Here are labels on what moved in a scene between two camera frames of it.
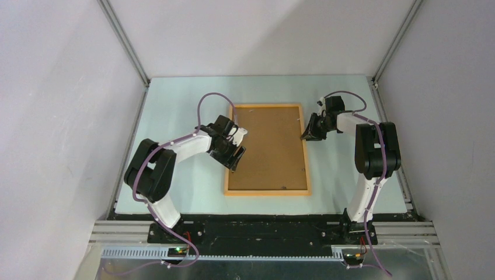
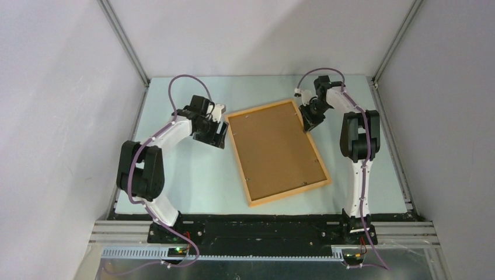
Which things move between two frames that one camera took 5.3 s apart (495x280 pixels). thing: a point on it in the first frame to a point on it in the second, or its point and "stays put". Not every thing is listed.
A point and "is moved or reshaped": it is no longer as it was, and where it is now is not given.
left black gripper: [230, 161] to [215, 139]
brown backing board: [274, 158] is moved or reshaped
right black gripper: [310, 134] to [309, 122]
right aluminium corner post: [410, 17] stays put
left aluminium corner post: [107, 9] stays put
